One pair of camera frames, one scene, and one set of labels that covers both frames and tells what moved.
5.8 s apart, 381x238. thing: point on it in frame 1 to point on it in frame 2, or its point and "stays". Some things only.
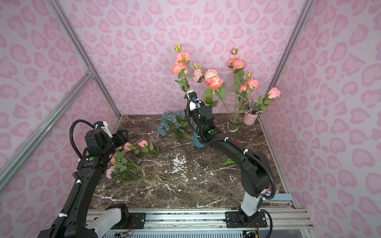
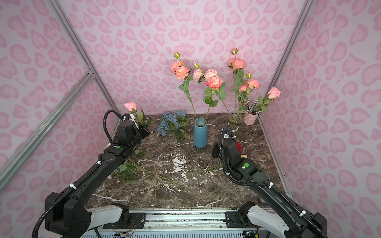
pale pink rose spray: (200, 75) stays
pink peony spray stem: (243, 85) stays
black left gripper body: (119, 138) to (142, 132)
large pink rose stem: (216, 89) stays
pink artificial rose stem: (274, 92) stays
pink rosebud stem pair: (142, 147) to (139, 118)
